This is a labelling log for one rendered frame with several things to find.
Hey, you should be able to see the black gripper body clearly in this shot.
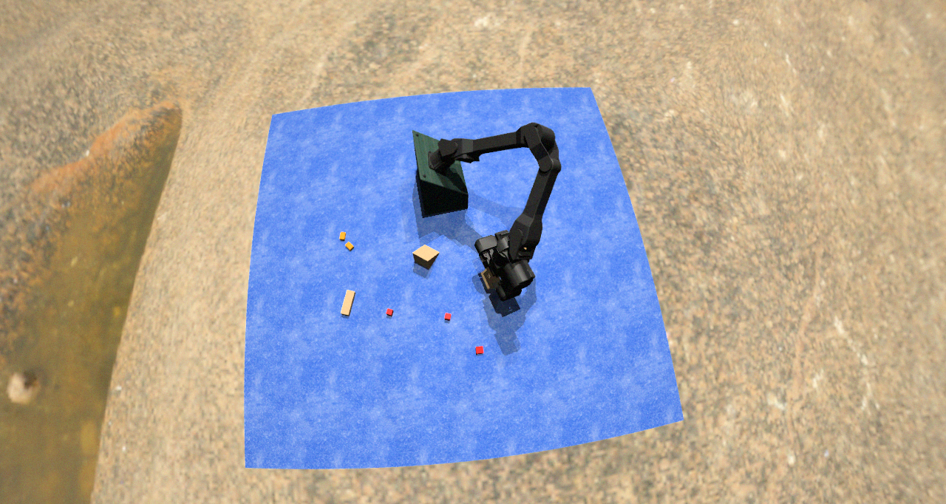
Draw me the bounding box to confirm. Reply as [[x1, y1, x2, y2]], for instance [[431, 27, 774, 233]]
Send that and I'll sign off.
[[474, 235, 522, 302]]

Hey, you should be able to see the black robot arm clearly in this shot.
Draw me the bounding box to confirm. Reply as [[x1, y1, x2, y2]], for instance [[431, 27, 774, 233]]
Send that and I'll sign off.
[[428, 122, 562, 291]]

